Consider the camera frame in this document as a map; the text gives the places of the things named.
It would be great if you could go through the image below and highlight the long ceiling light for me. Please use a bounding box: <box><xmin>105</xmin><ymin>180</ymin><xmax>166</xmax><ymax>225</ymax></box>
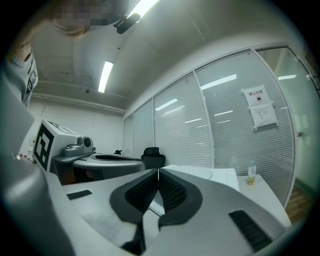
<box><xmin>126</xmin><ymin>0</ymin><xmax>161</xmax><ymax>18</ymax></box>
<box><xmin>97</xmin><ymin>61</ymin><xmax>115</xmax><ymax>94</ymax></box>

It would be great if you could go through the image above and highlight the white paper notice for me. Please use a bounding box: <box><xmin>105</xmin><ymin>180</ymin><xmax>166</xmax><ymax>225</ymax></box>
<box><xmin>240</xmin><ymin>87</ymin><xmax>280</xmax><ymax>131</ymax></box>

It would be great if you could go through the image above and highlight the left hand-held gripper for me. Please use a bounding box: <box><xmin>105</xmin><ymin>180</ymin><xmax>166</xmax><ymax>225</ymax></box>
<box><xmin>32</xmin><ymin>118</ymin><xmax>147</xmax><ymax>180</ymax></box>

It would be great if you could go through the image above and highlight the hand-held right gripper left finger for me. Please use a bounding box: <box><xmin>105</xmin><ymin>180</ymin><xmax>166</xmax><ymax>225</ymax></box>
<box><xmin>61</xmin><ymin>168</ymin><xmax>160</xmax><ymax>255</ymax></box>

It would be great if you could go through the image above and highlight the person's grey shirt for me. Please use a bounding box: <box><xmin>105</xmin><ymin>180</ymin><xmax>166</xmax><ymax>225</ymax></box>
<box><xmin>0</xmin><ymin>42</ymin><xmax>40</xmax><ymax>110</ymax></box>

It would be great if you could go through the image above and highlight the person's head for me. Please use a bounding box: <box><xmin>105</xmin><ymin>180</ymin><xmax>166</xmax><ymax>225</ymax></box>
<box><xmin>48</xmin><ymin>0</ymin><xmax>131</xmax><ymax>38</ymax></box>

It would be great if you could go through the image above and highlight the small bottle of yellow liquid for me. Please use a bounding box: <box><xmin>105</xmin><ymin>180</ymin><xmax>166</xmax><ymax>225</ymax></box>
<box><xmin>246</xmin><ymin>161</ymin><xmax>257</xmax><ymax>186</ymax></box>

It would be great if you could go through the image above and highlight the black head camera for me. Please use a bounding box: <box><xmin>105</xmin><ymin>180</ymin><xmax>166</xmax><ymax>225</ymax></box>
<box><xmin>113</xmin><ymin>12</ymin><xmax>142</xmax><ymax>35</ymax></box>

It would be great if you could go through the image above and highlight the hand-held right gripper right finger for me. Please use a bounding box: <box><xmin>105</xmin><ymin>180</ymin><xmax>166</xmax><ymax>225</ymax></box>
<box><xmin>146</xmin><ymin>167</ymin><xmax>286</xmax><ymax>256</ymax></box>

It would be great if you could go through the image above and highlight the white table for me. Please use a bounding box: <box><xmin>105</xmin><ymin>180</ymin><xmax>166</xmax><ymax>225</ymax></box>
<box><xmin>236</xmin><ymin>174</ymin><xmax>293</xmax><ymax>227</ymax></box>

